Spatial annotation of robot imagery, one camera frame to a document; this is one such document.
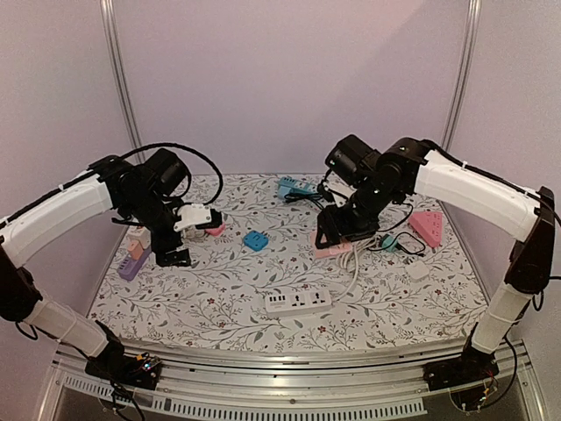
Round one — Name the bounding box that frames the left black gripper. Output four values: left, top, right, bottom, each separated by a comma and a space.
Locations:
124, 190, 193, 268

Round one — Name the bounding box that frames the pink cube socket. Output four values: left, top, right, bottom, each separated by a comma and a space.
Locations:
310, 231, 352, 259

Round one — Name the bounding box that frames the salmon small cube adapter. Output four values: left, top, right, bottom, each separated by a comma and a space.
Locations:
127, 241, 145, 260

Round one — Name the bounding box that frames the purple power strip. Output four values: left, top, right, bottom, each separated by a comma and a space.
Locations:
117, 247, 152, 282

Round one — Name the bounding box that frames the teal small adapter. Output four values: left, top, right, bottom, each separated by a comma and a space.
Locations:
379, 234, 398, 253

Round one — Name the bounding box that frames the white power strip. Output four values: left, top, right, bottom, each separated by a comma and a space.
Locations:
265, 289, 333, 318

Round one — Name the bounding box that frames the white tiger plug adapter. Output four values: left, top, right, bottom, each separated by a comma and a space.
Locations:
126, 226, 151, 249

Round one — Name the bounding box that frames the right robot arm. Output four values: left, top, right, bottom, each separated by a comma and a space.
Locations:
316, 134, 560, 391

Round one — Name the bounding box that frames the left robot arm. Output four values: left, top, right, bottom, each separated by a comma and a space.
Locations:
1, 142, 223, 389

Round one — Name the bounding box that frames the pink flat plug adapter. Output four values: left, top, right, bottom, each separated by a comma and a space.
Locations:
205, 223, 225, 237

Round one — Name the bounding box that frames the blue flat plug adapter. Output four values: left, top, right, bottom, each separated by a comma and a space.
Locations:
243, 231, 269, 252

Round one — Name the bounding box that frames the teal power strip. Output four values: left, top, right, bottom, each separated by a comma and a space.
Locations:
277, 176, 317, 199

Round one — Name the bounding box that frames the pink power strip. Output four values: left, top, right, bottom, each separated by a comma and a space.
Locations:
408, 211, 443, 248

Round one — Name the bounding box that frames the white square adapter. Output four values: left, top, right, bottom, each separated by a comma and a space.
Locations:
405, 261, 430, 282

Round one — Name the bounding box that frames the floral table mat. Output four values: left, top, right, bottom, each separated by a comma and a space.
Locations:
89, 175, 486, 353

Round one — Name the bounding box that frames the white cord bundle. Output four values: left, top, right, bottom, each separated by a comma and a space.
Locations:
330, 236, 382, 303

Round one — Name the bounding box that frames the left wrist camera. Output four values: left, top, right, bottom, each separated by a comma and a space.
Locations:
174, 203, 223, 232

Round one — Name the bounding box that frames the black thin adapter cable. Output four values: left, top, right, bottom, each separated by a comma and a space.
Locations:
367, 232, 429, 259

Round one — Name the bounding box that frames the aluminium front rail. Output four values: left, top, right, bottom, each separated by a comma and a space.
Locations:
37, 339, 548, 420

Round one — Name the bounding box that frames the left aluminium frame post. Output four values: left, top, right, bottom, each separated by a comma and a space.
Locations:
99, 0, 143, 150

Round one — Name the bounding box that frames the aluminium frame post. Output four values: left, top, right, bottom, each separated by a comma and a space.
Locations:
99, 0, 143, 150
440, 0, 482, 152

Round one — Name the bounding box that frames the right aluminium frame post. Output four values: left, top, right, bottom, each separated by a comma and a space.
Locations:
440, 0, 482, 152

